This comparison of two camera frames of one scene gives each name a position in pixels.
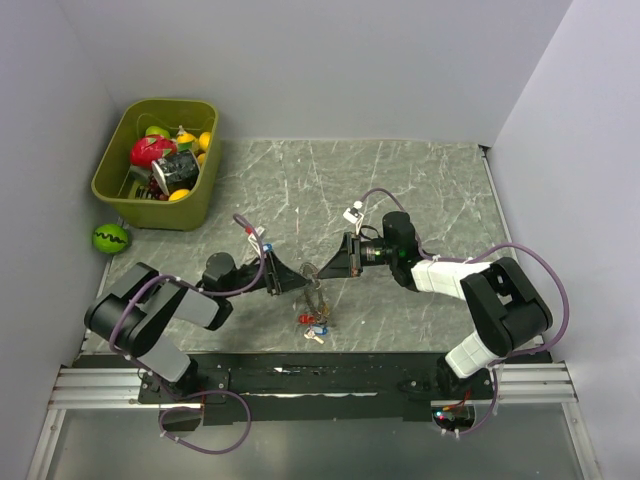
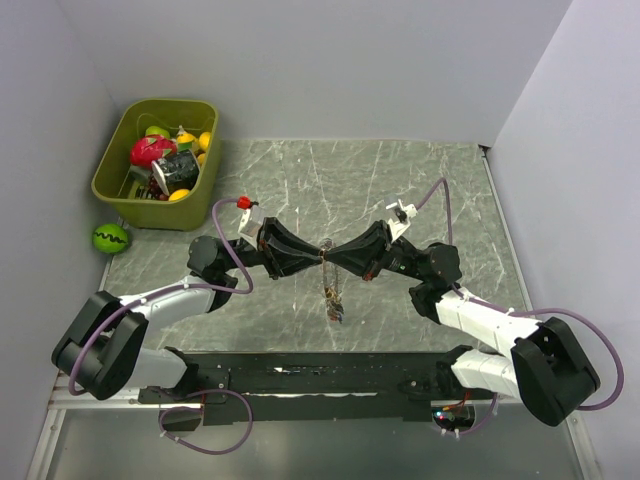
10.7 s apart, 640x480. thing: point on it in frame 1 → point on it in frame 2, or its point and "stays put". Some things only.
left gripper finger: x=287 y=278 → x=277 y=232
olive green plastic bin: x=112 y=170 stays put
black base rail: x=269 y=387 stays put
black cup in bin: x=177 y=171 stays put
